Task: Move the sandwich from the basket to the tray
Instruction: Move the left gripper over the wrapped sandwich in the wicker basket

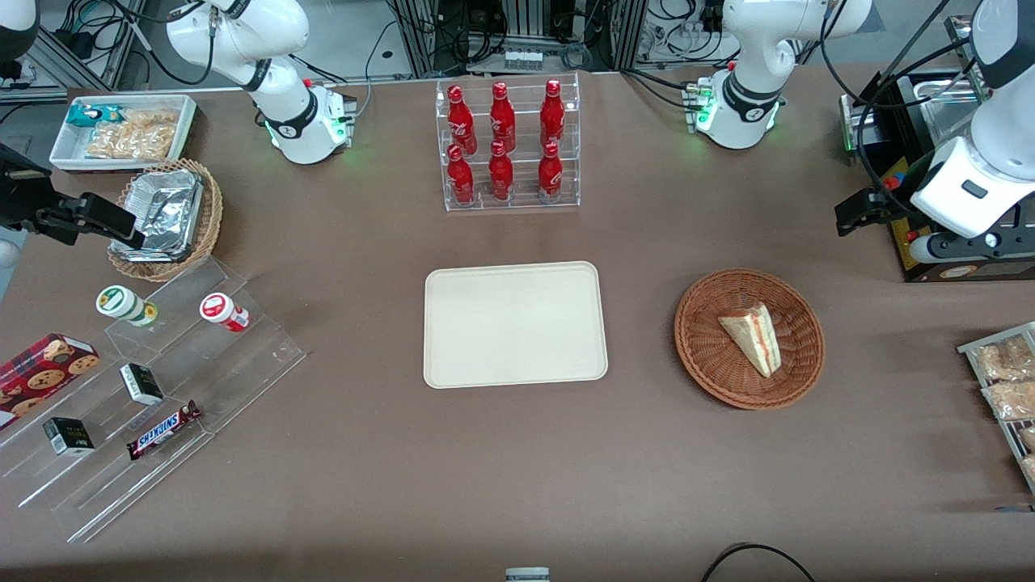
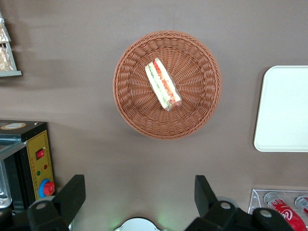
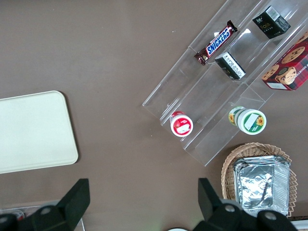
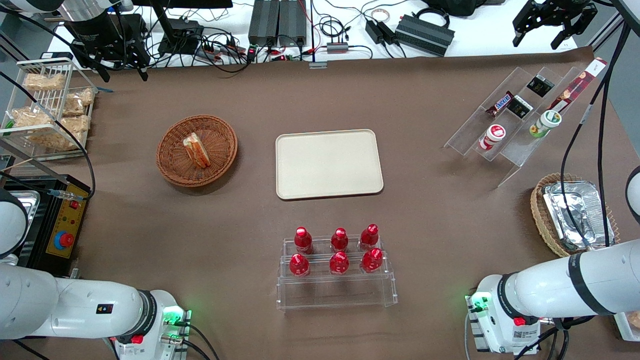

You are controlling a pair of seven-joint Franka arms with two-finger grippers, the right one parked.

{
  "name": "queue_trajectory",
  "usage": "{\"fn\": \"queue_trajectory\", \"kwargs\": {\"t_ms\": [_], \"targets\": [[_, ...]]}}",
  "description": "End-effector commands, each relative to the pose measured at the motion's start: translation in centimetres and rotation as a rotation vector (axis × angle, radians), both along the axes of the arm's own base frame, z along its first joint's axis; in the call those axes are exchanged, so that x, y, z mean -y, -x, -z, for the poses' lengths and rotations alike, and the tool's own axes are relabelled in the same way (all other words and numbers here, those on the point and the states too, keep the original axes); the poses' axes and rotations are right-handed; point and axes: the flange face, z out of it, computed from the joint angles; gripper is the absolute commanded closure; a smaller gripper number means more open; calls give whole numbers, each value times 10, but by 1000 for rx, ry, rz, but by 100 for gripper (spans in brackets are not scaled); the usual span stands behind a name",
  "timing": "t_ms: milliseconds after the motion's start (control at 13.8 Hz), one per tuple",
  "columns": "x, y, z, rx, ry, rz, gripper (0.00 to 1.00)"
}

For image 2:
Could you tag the clear bag of crackers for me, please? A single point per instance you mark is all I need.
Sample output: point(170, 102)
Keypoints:
point(3, 31)
point(4, 59)

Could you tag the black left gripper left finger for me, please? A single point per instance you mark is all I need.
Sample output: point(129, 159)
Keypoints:
point(69, 197)

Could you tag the round brown wicker basket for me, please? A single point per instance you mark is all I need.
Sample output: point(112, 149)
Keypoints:
point(192, 60)

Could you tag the red blue warmer knob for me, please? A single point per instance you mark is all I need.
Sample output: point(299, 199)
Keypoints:
point(47, 188)

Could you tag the tray with packaged snacks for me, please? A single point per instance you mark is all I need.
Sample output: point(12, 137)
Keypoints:
point(13, 67)

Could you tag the triangle sandwich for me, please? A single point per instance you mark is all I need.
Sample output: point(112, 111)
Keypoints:
point(162, 84)

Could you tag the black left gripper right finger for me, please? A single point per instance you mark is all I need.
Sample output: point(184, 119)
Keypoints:
point(207, 204)

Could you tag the clear acrylic bottle rack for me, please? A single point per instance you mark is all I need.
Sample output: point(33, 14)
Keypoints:
point(255, 199)

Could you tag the steel warmer pan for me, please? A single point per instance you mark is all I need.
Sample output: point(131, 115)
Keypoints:
point(3, 190)

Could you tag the beige plastic serving tray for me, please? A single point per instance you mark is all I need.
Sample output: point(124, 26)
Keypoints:
point(284, 108)

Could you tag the black food warmer machine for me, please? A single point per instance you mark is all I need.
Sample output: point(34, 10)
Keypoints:
point(38, 144)

